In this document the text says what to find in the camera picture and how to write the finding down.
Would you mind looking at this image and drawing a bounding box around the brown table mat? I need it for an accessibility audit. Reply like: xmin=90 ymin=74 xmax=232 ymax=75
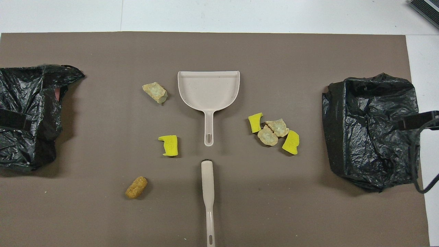
xmin=0 ymin=32 xmax=431 ymax=247

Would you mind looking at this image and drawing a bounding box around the beige hand brush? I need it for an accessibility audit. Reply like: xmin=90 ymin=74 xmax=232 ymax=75
xmin=201 ymin=159 xmax=216 ymax=247

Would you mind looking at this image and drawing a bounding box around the bin lined with black bag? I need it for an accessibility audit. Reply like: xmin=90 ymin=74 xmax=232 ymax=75
xmin=0 ymin=64 xmax=85 ymax=172
xmin=322 ymin=72 xmax=420 ymax=192

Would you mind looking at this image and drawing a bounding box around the beige plastic dustpan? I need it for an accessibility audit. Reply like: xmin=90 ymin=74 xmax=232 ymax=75
xmin=177 ymin=71 xmax=241 ymax=147

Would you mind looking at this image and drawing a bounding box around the dark ribbed box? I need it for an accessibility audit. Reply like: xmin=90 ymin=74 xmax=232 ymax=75
xmin=407 ymin=0 xmax=439 ymax=30

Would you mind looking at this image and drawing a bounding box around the pale beige foam chunk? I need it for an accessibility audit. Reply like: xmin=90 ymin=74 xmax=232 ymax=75
xmin=142 ymin=82 xmax=168 ymax=104
xmin=265 ymin=118 xmax=289 ymax=138
xmin=257 ymin=125 xmax=278 ymax=146

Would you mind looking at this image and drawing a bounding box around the yellow sponge piece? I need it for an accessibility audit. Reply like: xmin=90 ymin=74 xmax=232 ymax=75
xmin=248 ymin=112 xmax=264 ymax=133
xmin=282 ymin=130 xmax=300 ymax=155
xmin=158 ymin=135 xmax=179 ymax=157

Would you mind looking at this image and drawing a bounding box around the orange-brown sponge lump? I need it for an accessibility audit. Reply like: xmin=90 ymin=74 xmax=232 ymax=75
xmin=125 ymin=176 xmax=148 ymax=199

